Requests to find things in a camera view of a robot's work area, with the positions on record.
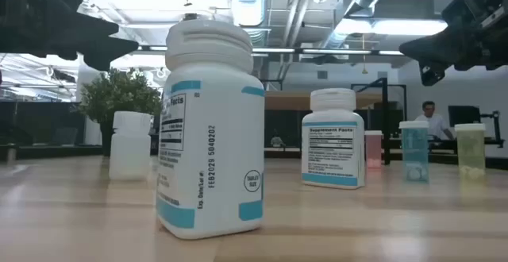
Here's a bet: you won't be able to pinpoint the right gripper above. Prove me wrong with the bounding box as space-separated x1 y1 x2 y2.
398 0 508 87

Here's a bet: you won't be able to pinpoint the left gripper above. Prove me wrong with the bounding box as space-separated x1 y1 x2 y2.
0 0 140 72

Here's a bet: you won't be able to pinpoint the teal pill vial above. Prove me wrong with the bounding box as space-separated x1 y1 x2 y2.
398 120 430 183

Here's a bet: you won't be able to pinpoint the white small bottle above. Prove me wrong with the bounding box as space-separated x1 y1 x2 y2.
454 123 487 180

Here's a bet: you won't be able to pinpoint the red-pink pill vial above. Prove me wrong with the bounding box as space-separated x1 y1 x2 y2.
364 129 383 171

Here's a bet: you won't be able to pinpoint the clear cup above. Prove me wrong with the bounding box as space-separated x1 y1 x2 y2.
108 110 153 182

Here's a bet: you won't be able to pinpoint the white supplement bottle blue label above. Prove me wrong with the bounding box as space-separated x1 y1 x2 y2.
155 18 266 241
300 87 367 191

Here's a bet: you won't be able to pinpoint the wooden shelf black legs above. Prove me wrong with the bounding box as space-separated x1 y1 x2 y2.
264 77 408 166

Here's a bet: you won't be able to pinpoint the ceiling light panel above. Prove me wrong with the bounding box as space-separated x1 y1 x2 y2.
335 17 448 37

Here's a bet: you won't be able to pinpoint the bushy green potted plant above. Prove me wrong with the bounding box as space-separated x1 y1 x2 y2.
77 67 163 158

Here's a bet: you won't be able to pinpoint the black computer monitor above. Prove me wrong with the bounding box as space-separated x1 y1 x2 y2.
448 105 482 128

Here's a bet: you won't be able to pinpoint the person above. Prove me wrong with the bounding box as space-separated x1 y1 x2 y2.
414 100 456 142
271 129 286 148

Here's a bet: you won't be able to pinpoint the dark office counter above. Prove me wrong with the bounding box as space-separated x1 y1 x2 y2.
0 101 104 160

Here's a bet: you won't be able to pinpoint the black ceiling light track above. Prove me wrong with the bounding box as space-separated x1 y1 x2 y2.
138 45 402 56

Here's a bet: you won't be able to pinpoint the silver ventilation duct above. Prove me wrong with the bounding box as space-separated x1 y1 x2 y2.
226 0 267 28
317 0 400 51

